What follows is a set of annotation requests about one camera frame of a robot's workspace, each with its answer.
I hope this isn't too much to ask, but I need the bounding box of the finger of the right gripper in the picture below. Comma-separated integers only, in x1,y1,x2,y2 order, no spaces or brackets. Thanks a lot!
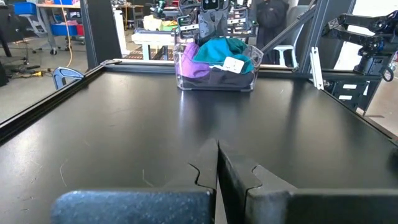
198,11,216,44
214,11,231,39

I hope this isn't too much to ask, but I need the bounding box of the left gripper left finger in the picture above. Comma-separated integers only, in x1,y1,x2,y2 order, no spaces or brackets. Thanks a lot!
50,138,219,224

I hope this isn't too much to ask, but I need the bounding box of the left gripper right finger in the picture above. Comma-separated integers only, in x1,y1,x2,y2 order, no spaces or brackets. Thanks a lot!
218,139,398,224

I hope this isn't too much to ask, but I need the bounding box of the dark green towel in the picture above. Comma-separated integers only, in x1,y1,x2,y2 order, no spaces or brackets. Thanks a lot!
192,37,255,75

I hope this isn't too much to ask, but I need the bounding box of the purple towel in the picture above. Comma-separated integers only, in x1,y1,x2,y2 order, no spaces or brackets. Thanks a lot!
181,42,213,79

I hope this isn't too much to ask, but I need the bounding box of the navy blue towel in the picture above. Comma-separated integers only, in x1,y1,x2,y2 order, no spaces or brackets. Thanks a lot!
181,66,255,90

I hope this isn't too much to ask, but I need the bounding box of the black jacket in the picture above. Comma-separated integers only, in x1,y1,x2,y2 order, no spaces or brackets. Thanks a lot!
254,0,290,65

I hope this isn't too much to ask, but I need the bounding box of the clear bin with white label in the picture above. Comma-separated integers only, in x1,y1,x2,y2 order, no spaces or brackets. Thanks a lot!
173,41,265,92

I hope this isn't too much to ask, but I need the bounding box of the white stool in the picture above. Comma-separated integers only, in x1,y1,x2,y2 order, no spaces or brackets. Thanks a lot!
273,44,300,68

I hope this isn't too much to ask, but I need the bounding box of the white table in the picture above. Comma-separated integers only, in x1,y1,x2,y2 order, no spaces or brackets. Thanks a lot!
131,29,180,61

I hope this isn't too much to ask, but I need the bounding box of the black table mat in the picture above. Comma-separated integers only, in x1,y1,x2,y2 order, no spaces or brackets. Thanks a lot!
0,70,398,224

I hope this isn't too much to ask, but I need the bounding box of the black pillar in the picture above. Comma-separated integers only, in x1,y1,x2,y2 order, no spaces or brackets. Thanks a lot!
80,0,123,70

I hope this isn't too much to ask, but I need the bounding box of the blue storage bin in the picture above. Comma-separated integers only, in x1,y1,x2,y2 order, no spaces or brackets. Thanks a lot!
50,24,78,37
12,1,38,16

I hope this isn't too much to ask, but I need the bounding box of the yellow power tool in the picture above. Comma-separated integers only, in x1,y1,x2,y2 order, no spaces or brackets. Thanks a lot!
18,70,44,78

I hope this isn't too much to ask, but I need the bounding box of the grey office chair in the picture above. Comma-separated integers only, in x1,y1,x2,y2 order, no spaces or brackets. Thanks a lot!
18,14,62,56

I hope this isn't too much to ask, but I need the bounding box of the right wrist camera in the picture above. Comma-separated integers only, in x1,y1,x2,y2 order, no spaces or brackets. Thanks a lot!
201,0,221,12

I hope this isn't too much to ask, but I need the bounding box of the grey diagonal frame brace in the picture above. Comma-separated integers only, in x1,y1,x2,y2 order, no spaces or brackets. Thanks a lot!
260,4,318,54

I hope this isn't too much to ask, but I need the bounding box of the black frame strut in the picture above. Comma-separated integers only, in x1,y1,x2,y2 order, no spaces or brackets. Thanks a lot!
297,0,358,75

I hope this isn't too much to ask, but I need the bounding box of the silver bracket strip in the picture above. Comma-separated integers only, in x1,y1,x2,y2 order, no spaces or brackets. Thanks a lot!
308,46,326,91

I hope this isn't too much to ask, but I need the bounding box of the black bracket with white labels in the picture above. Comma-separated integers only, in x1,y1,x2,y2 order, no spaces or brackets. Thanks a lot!
323,77,384,113

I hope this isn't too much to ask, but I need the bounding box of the yellow hanging cable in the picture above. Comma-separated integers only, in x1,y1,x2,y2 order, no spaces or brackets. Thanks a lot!
58,0,75,68

